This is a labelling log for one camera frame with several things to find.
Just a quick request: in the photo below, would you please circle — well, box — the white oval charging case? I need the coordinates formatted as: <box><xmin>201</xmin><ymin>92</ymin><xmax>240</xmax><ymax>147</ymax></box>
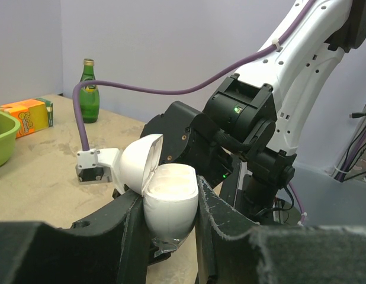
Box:
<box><xmin>120</xmin><ymin>134</ymin><xmax>198</xmax><ymax>257</ymax></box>

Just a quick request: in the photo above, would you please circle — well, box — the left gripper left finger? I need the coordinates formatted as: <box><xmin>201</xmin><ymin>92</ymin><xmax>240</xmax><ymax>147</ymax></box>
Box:
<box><xmin>0</xmin><ymin>191</ymin><xmax>147</xmax><ymax>283</ymax></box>

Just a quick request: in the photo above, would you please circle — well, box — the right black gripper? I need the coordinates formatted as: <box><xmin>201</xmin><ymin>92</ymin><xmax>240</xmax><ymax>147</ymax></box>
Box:
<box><xmin>140</xmin><ymin>101</ymin><xmax>233</xmax><ymax>188</ymax></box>

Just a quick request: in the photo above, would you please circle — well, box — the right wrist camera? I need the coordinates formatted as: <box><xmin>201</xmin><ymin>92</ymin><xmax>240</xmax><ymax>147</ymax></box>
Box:
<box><xmin>75</xmin><ymin>148</ymin><xmax>126</xmax><ymax>195</ymax></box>

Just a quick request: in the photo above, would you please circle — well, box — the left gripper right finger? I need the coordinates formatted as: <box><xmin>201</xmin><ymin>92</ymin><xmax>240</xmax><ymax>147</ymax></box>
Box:
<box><xmin>195</xmin><ymin>176</ymin><xmax>366</xmax><ymax>283</ymax></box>

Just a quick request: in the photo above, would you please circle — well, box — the orange juice carton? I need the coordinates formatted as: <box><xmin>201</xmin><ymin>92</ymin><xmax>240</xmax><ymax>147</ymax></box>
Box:
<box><xmin>0</xmin><ymin>98</ymin><xmax>54</xmax><ymax>138</ymax></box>

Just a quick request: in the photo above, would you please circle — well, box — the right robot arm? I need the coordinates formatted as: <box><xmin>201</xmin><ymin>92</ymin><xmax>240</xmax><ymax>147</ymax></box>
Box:
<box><xmin>142</xmin><ymin>1</ymin><xmax>366</xmax><ymax>222</ymax></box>

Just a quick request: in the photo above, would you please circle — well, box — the purple cable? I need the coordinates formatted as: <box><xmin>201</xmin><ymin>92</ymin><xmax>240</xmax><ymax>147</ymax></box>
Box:
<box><xmin>72</xmin><ymin>0</ymin><xmax>317</xmax><ymax>151</ymax></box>
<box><xmin>288</xmin><ymin>182</ymin><xmax>309</xmax><ymax>227</ymax></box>

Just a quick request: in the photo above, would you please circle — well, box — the green Perrier glass bottle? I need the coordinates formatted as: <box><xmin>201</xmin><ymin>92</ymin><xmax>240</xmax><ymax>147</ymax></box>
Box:
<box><xmin>79</xmin><ymin>59</ymin><xmax>100</xmax><ymax>124</ymax></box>

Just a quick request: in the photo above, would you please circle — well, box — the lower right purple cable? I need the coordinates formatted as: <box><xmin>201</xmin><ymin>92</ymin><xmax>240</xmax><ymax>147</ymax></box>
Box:
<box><xmin>288</xmin><ymin>182</ymin><xmax>309</xmax><ymax>227</ymax></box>

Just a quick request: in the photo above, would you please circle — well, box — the green plastic basket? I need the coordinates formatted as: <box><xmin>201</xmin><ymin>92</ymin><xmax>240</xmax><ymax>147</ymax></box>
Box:
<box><xmin>0</xmin><ymin>111</ymin><xmax>20</xmax><ymax>167</ymax></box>

